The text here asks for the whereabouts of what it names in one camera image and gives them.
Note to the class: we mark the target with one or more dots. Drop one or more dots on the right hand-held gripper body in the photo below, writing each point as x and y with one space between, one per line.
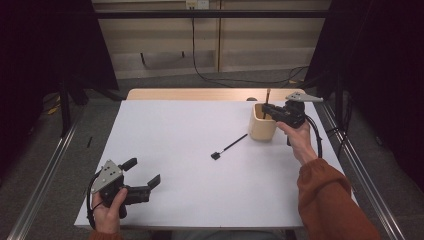
291 113

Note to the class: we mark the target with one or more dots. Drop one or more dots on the wooden table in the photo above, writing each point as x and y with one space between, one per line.
200 94

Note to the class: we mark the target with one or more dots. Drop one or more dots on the beige wooden counter cabinet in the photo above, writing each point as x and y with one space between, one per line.
160 36

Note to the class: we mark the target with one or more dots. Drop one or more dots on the pencil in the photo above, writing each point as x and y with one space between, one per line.
267 96

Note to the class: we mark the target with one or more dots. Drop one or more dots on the person's right hand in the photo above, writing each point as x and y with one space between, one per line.
301 143

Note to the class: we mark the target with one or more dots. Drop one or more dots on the person's left hand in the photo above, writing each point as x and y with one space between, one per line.
106 218

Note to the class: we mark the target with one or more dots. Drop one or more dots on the white table mat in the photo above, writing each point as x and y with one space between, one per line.
200 186

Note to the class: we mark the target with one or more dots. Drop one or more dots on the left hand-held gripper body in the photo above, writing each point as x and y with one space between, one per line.
108 176

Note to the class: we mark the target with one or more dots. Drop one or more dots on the black flat makeup brush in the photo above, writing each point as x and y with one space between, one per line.
230 146

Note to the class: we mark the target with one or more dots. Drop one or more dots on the aluminium rail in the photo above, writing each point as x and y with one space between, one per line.
43 173
363 173

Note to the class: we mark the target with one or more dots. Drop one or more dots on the white wall outlet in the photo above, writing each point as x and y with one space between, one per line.
197 4

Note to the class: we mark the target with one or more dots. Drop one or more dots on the cream square ceramic cup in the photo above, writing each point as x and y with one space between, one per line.
261 128

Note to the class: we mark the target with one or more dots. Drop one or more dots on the black curtain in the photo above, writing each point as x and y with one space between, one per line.
40 43
383 66

